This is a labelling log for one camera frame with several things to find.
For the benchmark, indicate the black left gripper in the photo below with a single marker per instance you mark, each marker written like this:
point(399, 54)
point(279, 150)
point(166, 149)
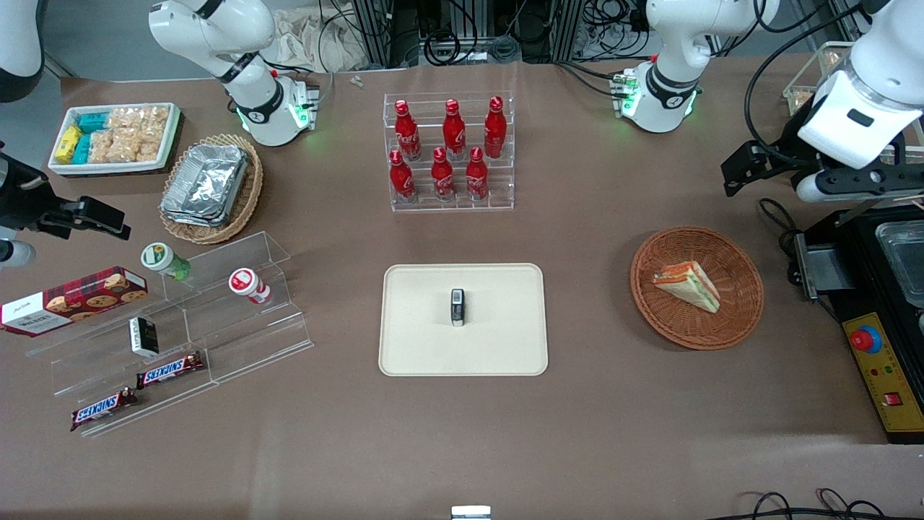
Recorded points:
point(788, 152)

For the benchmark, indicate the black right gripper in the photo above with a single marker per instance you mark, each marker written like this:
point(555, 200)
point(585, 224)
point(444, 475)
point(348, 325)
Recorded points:
point(20, 196)

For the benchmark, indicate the triangular sandwich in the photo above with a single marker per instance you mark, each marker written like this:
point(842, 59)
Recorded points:
point(689, 287)

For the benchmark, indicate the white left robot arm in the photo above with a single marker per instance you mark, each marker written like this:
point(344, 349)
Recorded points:
point(668, 43)

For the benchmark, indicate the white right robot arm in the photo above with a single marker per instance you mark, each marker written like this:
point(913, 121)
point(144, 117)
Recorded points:
point(216, 36)

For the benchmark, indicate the white rectangular snack tray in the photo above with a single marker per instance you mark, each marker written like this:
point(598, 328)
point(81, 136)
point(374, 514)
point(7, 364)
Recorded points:
point(108, 168)

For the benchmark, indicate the aluminium foil tray stack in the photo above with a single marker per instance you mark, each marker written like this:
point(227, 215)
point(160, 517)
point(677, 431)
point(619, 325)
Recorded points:
point(206, 184)

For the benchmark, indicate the oval tan wicker basket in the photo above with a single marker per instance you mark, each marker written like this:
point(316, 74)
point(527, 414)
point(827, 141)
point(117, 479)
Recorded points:
point(245, 206)

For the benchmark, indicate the round brown wicker basket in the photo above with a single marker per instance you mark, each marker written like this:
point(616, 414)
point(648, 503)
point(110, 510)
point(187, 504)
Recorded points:
point(693, 332)

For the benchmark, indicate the beige plastic tray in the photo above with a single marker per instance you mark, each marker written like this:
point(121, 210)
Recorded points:
point(419, 339)

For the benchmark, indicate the teal snack pack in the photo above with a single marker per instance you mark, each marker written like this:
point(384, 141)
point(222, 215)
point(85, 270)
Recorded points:
point(92, 122)
point(82, 149)

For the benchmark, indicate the clear bag of rice crackers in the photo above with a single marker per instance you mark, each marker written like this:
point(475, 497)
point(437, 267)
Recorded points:
point(102, 147)
point(141, 148)
point(155, 121)
point(124, 120)

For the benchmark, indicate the green lid drink bottle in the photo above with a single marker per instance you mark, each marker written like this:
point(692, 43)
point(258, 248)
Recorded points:
point(162, 258)

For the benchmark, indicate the yellow snack pack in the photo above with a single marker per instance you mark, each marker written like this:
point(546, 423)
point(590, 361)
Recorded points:
point(67, 144)

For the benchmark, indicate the red tartan cookie box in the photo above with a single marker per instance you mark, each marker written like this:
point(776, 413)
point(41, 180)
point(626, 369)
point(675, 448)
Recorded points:
point(72, 300)

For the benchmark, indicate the fried snack bag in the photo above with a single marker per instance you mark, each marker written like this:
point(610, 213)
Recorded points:
point(834, 63)
point(803, 102)

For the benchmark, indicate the small black white box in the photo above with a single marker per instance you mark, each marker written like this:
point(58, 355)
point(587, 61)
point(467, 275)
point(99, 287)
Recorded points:
point(144, 336)

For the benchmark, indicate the black sealing machine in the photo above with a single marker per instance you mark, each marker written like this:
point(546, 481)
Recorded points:
point(852, 249)

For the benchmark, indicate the red lid drink bottle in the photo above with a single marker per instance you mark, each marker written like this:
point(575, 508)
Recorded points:
point(247, 283)

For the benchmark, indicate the Snickers chocolate bar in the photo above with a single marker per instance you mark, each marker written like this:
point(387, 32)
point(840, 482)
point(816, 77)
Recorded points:
point(170, 370)
point(103, 409)

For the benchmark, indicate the clear plastic container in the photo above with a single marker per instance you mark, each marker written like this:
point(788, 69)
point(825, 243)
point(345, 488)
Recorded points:
point(902, 260)

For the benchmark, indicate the clear acrylic stepped shelf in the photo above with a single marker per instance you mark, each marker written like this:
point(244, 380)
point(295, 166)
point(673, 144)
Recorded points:
point(245, 347)

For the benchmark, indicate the red emergency stop button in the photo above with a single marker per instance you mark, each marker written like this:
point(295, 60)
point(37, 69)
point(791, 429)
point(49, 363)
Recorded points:
point(865, 339)

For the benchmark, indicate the clear acrylic bottle rack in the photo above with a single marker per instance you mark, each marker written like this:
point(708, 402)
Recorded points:
point(503, 196)

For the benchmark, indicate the red cola bottle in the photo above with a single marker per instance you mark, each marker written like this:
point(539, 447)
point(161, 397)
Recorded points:
point(401, 179)
point(442, 177)
point(453, 130)
point(408, 133)
point(494, 128)
point(476, 175)

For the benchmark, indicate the white cloth bag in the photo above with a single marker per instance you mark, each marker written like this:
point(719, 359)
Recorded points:
point(317, 40)

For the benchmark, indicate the small black grey pack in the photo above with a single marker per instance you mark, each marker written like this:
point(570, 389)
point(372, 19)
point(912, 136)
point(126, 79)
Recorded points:
point(458, 307)

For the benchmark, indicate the small white grey device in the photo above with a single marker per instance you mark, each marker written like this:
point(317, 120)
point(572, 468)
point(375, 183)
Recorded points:
point(471, 513)

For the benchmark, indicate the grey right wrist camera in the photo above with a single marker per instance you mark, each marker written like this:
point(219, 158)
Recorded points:
point(16, 254)

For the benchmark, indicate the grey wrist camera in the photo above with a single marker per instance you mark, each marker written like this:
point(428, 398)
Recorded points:
point(16, 254)
point(852, 182)

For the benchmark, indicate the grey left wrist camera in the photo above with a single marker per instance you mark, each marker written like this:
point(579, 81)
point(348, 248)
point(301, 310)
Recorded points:
point(852, 182)

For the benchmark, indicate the aluminium equipment frame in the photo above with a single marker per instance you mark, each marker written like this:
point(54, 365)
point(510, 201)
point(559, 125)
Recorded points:
point(379, 32)

